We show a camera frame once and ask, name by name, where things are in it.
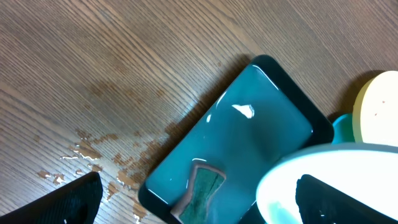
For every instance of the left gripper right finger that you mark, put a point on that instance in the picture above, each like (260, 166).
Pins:
(319, 202)

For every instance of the light blue plate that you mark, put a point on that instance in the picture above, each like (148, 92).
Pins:
(365, 172)

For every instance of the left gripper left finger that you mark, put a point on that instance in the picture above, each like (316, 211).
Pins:
(76, 202)

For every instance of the yellow plate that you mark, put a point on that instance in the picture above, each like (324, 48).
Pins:
(375, 111)

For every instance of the teal plastic tray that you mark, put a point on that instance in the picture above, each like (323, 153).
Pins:
(343, 129)

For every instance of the green orange sponge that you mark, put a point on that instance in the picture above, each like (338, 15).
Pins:
(200, 196)

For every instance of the black water tray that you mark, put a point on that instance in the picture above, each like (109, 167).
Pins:
(261, 117)

